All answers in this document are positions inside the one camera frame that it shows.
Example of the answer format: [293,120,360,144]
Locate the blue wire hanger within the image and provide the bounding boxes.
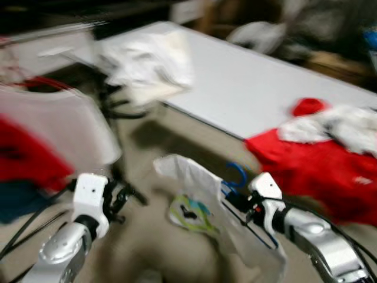
[221,161,280,251]

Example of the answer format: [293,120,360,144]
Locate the white t-shirt colourful print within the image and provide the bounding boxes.
[153,153,287,283]

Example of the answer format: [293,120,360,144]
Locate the red clothes hanger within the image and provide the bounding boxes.
[18,75,74,94]

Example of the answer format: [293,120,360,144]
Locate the bright red jersey garment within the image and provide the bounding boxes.
[244,127,377,228]

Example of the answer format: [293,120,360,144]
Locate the white sheer hanging garment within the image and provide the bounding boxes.
[0,83,123,177]

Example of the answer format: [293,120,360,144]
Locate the dark blue hanging garment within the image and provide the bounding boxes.
[0,180,54,225]

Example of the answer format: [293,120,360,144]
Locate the red hanging garment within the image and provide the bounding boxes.
[0,115,76,190]

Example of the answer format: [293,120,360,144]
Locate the long grey table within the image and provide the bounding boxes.
[97,21,377,142]

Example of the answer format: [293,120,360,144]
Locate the white garment black logo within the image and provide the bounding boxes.
[277,105,377,157]

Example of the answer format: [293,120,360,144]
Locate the white garment green patch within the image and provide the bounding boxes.
[97,29,195,89]

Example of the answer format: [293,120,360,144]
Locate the grey pillow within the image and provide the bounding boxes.
[227,21,286,55]

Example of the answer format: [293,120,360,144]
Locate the blue plastic item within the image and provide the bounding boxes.
[363,28,377,60]

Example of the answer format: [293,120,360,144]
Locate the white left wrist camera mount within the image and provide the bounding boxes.
[72,172,111,223]

